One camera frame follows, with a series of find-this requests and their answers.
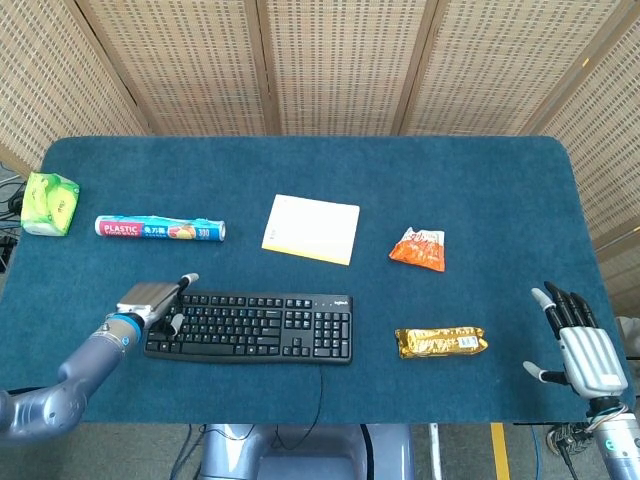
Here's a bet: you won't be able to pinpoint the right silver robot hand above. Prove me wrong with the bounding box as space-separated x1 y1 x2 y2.
522 281 629 400

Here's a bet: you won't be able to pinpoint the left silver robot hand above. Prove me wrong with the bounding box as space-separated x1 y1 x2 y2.
115 272 200 336

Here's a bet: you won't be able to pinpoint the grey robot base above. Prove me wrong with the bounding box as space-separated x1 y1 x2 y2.
197 423 416 480

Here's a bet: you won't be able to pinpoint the black Logitech keyboard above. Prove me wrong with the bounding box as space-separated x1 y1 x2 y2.
143 292 354 366

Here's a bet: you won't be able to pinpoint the plastic food wrap roll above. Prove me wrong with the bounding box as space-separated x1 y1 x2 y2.
94 214 227 243

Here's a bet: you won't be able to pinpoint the green tissue pack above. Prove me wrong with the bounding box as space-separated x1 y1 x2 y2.
20 171 81 237

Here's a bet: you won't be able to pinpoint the gold foil snack package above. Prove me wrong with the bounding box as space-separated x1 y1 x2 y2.
394 326 490 360

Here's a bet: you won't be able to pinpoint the white yellow notepad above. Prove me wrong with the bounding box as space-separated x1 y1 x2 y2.
260 193 361 267

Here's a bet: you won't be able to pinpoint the white table leg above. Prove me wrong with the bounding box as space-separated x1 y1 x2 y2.
428 423 444 480

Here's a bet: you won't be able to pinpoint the orange snack bag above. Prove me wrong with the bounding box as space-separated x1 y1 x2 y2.
388 226 447 273

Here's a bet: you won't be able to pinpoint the blue table cloth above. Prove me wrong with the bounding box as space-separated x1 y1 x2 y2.
0 134 609 426

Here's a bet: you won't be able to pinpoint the woven bamboo folding screen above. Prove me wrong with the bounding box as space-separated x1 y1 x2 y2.
0 0 640 317

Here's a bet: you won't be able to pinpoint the blue floor cable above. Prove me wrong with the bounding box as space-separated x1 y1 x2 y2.
531 424 547 480

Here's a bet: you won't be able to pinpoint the black floor cables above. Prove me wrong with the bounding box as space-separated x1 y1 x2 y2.
0 172 27 236

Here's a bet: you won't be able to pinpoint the thin dark cable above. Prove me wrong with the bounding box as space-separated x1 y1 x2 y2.
272 363 326 450

